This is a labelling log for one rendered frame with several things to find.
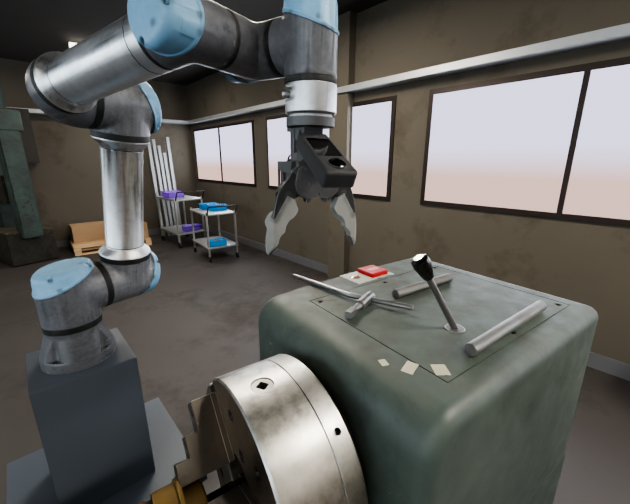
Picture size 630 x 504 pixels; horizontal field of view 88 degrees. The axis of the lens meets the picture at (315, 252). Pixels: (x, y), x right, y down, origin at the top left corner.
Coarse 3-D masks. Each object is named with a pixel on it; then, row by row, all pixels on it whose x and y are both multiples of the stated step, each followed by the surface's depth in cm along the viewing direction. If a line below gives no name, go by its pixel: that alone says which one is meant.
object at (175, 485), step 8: (176, 480) 46; (200, 480) 48; (160, 488) 46; (168, 488) 46; (176, 488) 45; (184, 488) 47; (192, 488) 46; (200, 488) 46; (152, 496) 44; (160, 496) 44; (168, 496) 44; (176, 496) 44; (184, 496) 45; (192, 496) 45; (200, 496) 46
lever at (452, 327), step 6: (432, 282) 57; (432, 288) 57; (438, 294) 58; (438, 300) 58; (444, 306) 59; (444, 312) 59; (450, 318) 60; (450, 324) 60; (456, 324) 61; (450, 330) 60; (456, 330) 60; (462, 330) 60
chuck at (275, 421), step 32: (224, 384) 49; (288, 384) 49; (224, 416) 52; (256, 416) 44; (288, 416) 45; (256, 448) 41; (288, 448) 42; (320, 448) 43; (224, 480) 59; (256, 480) 43; (288, 480) 40; (320, 480) 41
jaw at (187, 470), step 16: (192, 400) 52; (208, 400) 53; (192, 416) 53; (208, 416) 52; (208, 432) 51; (224, 432) 52; (192, 448) 49; (208, 448) 50; (224, 448) 50; (176, 464) 48; (192, 464) 48; (208, 464) 49; (224, 464) 49; (192, 480) 47
